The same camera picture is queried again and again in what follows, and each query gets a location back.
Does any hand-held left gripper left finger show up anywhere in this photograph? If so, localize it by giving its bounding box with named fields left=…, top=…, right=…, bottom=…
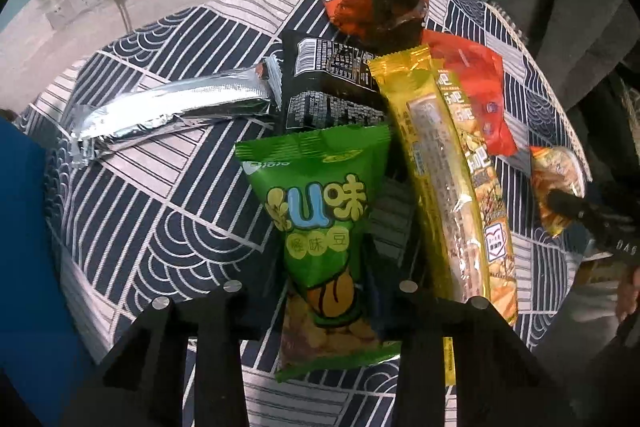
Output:
left=65, top=279, right=290, bottom=427

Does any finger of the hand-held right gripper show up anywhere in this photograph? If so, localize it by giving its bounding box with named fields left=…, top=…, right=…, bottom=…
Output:
left=546, top=188, right=603, bottom=233

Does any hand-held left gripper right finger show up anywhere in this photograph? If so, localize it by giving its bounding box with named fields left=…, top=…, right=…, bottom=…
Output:
left=377, top=279, right=573, bottom=427

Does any small orange snack packet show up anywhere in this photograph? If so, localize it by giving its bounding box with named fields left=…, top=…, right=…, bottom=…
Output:
left=529, top=145, right=587, bottom=238

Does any green snack packet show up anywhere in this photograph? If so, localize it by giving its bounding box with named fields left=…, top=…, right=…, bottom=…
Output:
left=235, top=123, right=403, bottom=383

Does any black snack packet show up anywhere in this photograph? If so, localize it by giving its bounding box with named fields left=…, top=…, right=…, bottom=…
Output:
left=277, top=29, right=388, bottom=138

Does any person's right hand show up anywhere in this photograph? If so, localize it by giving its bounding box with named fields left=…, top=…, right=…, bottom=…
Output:
left=616, top=267, right=640, bottom=324

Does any navy white patterned tablecloth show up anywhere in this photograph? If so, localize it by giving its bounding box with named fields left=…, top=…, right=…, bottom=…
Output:
left=15, top=0, right=596, bottom=427

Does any long yellow snack packet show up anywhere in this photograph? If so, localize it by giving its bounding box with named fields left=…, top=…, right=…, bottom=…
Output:
left=368, top=46, right=519, bottom=388

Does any red snack packet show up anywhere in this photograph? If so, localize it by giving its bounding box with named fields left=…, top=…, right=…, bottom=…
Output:
left=422, top=31, right=519, bottom=158

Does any silver foil stick packet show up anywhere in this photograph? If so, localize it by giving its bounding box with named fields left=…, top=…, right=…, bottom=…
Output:
left=69, top=104, right=275, bottom=166
left=75, top=57, right=284, bottom=132

